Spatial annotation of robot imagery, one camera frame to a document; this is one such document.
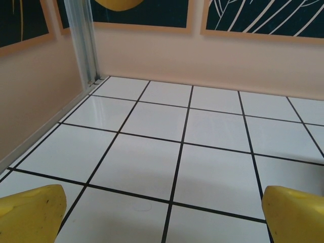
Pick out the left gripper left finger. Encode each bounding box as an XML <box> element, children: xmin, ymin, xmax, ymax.
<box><xmin>0</xmin><ymin>184</ymin><xmax>67</xmax><ymax>243</ymax></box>

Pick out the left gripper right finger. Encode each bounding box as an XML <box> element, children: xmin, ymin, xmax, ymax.
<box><xmin>261</xmin><ymin>185</ymin><xmax>324</xmax><ymax>243</ymax></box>

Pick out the aluminium corner post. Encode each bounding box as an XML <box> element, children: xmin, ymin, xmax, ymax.
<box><xmin>64</xmin><ymin>0</ymin><xmax>104</xmax><ymax>87</ymax></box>

